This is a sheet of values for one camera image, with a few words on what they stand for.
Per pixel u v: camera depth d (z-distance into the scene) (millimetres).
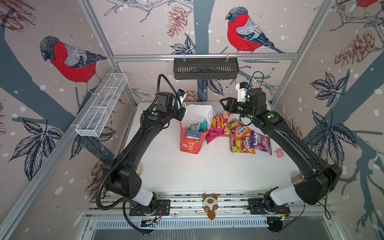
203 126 930
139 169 854
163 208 731
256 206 734
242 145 925
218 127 942
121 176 409
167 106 610
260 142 925
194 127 954
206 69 1055
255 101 527
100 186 371
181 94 684
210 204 726
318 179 388
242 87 636
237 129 1007
